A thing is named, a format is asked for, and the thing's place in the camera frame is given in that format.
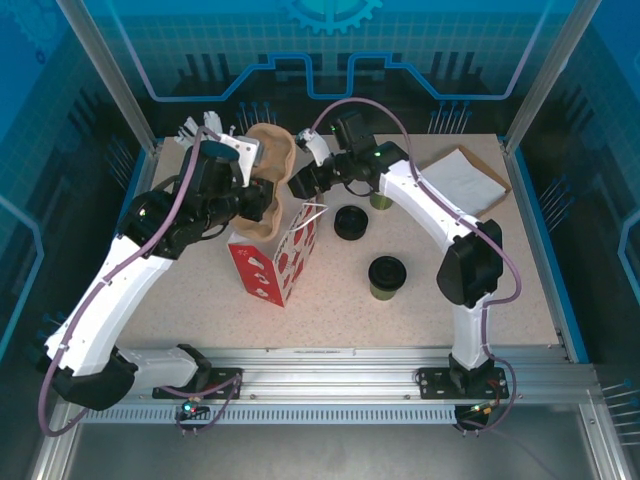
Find brown pulp cup carrier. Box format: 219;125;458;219
234;123;299;247

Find white red paper gift bag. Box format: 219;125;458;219
227;196;331;309

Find black plastic cup lid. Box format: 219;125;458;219
367;255;407;290

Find stack of white napkins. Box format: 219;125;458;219
422;148;506;214

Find white napkins on brown paper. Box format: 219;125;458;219
419;145;512;219

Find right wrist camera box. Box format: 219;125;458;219
294;128;331;167

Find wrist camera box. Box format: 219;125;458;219
294;128;331;167
219;133;264;189

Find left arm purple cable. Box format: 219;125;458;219
38;127;224;439

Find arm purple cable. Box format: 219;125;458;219
310;97;524;361
38;127;224;439

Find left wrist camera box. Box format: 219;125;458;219
219;133;264;189

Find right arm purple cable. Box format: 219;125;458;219
310;97;524;361

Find aluminium frame post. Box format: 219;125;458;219
54;0;164;154
502;0;604;154

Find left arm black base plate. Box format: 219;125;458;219
152;367;246;401

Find aluminium mounting rail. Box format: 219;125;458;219
64;344;599;401

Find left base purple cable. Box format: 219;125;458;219
174;372;246;436

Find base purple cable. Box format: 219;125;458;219
454;382;516;436
174;372;246;436

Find slotted metal cable duct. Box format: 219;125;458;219
77;404;464;426

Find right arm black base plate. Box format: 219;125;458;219
417;366;511;400

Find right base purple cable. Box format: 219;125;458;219
454;382;516;436

